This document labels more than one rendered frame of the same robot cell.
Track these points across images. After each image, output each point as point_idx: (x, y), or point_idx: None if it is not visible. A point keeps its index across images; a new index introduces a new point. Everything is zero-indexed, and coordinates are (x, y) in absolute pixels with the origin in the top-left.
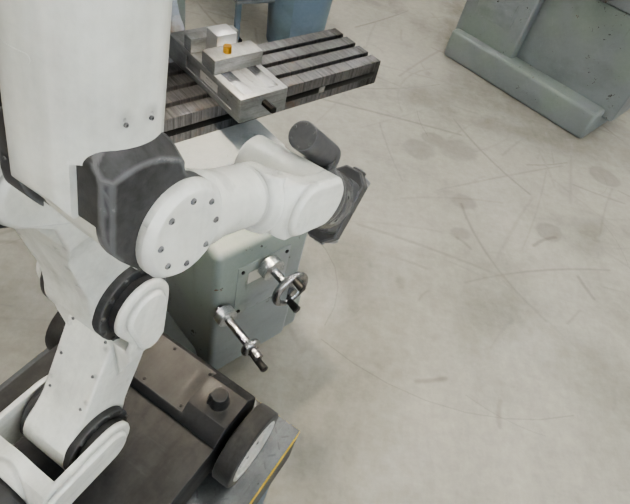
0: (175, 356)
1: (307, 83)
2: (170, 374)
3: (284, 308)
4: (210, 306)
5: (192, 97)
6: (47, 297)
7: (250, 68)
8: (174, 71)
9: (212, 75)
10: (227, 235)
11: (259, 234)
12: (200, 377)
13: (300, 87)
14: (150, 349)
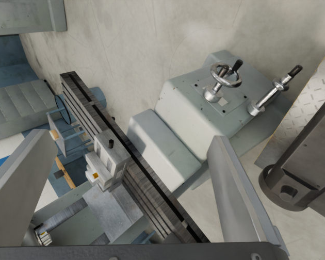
0: (313, 144)
1: (92, 114)
2: None
3: (226, 62)
4: (250, 119)
5: (131, 178)
6: None
7: (99, 156)
8: (125, 183)
9: (113, 177)
10: (204, 134)
11: (194, 114)
12: None
13: (96, 117)
14: (309, 161)
